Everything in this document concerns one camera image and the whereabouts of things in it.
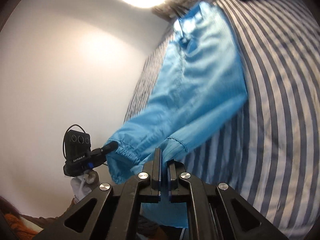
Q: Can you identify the blue garment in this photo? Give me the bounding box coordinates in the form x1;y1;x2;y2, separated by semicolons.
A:
105;0;249;228

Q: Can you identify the white gloved left hand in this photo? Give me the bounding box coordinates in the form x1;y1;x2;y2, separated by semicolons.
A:
71;170;100;204

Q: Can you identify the striped blue white quilt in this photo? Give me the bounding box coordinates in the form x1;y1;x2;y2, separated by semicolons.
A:
123;0;320;238

